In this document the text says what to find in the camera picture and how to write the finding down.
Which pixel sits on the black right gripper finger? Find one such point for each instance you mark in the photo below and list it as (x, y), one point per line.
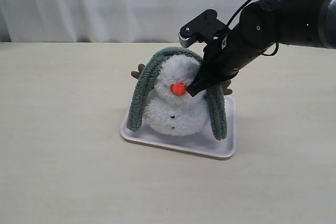
(212, 81)
(198, 85)

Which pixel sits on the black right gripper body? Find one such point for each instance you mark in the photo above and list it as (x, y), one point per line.
(224, 58)

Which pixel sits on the dark green fuzzy fabric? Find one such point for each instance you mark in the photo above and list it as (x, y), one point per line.
(141, 98)

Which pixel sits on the white plastic tray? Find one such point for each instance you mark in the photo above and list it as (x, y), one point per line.
(200, 144)

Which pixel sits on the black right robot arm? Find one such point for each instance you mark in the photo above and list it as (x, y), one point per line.
(309, 23)

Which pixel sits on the white curtain backdrop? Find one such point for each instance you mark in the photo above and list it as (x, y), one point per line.
(103, 20)

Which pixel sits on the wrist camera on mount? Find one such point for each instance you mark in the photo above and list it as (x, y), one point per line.
(203, 28)

